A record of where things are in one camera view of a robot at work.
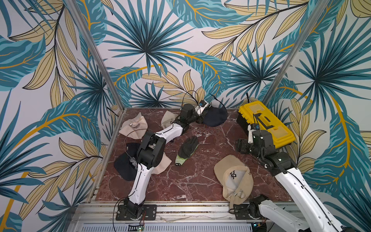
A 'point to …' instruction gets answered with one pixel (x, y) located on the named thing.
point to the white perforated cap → (167, 119)
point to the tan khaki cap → (235, 179)
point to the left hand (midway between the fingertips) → (206, 110)
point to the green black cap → (186, 150)
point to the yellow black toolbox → (256, 112)
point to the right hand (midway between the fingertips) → (242, 142)
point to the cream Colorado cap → (164, 164)
